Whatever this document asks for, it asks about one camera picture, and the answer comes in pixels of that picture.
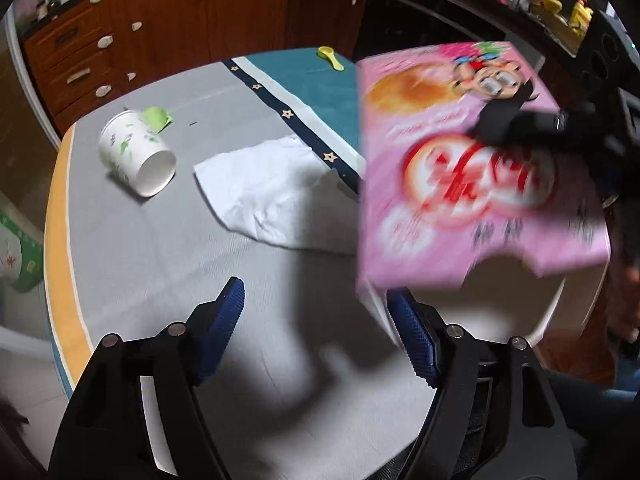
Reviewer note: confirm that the flat white tissue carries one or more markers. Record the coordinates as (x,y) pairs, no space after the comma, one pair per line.
(260,195)

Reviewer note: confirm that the yellow plastic spoon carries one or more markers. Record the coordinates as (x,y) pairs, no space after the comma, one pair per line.
(330,57)

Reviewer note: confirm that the green and white carton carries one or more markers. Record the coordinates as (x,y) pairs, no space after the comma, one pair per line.
(20,255)

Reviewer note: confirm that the yellow figurine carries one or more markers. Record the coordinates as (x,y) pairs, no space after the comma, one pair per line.
(581,15)

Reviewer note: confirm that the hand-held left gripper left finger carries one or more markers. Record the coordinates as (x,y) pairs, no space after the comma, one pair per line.
(222,330)

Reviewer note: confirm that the white paper cup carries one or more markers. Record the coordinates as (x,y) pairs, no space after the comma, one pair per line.
(125,150)

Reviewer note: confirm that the green paper scrap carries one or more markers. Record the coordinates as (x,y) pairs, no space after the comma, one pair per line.
(157,117)

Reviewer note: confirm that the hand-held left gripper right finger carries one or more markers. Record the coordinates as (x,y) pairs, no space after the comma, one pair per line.
(415,340)

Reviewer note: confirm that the pink snack box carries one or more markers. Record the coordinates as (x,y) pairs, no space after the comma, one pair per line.
(425,110)

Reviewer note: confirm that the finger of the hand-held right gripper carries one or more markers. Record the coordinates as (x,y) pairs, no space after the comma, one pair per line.
(520,122)

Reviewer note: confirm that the tablecloth with star trim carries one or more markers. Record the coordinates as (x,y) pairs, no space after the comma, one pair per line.
(150,260)

